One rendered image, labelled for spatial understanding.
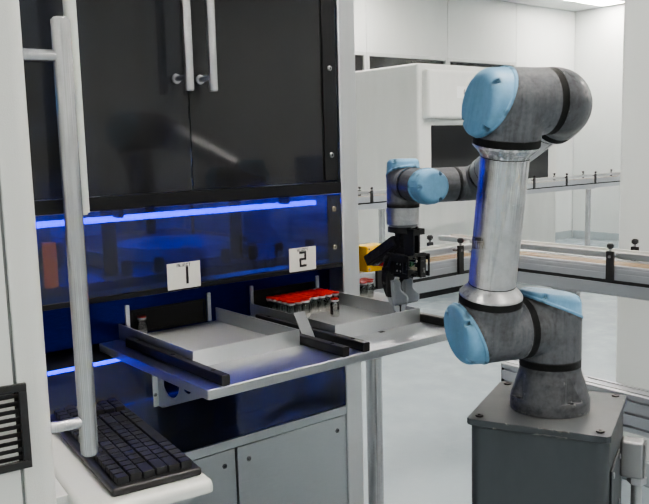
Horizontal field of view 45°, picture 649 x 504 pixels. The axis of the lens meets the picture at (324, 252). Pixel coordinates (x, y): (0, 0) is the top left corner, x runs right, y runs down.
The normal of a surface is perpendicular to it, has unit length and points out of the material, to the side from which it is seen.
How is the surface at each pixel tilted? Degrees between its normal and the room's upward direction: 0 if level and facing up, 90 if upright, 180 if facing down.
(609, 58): 90
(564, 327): 88
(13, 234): 90
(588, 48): 90
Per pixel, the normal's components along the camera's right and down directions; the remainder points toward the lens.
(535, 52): 0.63, 0.09
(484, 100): -0.93, -0.06
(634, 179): -0.78, 0.11
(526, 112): 0.32, 0.30
